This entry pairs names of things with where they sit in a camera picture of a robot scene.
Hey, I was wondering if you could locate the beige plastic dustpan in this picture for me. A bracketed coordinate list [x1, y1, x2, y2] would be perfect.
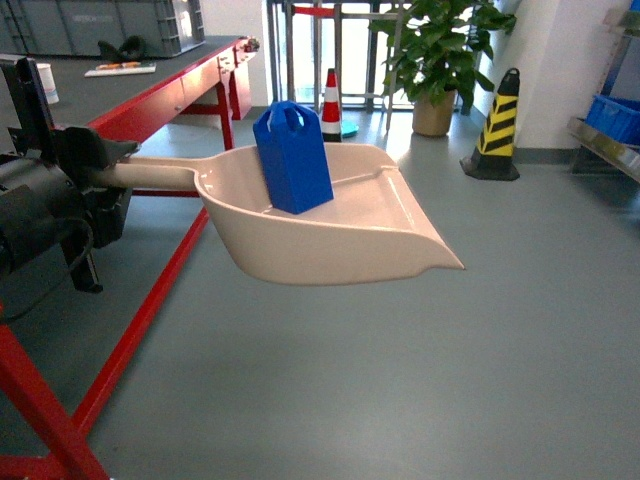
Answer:
[94, 143, 466, 288]

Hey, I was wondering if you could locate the potted green plant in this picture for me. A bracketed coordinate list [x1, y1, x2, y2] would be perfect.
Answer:
[370, 0, 517, 138]

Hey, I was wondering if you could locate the black cable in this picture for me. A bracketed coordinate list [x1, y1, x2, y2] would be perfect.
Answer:
[0, 217, 96, 324]

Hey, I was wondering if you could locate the white paper cup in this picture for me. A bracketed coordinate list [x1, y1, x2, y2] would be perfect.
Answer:
[37, 63, 59, 105]

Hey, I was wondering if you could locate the blue crate far right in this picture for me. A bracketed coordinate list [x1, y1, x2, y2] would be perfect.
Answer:
[585, 95, 639, 146]

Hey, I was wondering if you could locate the steel roller shelf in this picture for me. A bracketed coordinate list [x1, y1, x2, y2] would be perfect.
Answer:
[568, 1, 639, 181]

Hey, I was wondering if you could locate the yellow black traffic cone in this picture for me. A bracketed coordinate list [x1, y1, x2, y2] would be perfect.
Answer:
[460, 68, 520, 181]

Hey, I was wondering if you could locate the blue 3D printed part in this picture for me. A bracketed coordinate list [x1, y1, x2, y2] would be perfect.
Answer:
[253, 101, 334, 214]

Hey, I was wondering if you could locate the red table frame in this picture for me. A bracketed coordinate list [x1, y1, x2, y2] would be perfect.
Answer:
[1, 36, 251, 479]

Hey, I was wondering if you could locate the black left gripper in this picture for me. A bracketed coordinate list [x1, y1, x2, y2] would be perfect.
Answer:
[1, 55, 140, 293]

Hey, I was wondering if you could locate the red white traffic cone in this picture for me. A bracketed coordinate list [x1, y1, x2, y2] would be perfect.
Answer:
[320, 68, 342, 142]

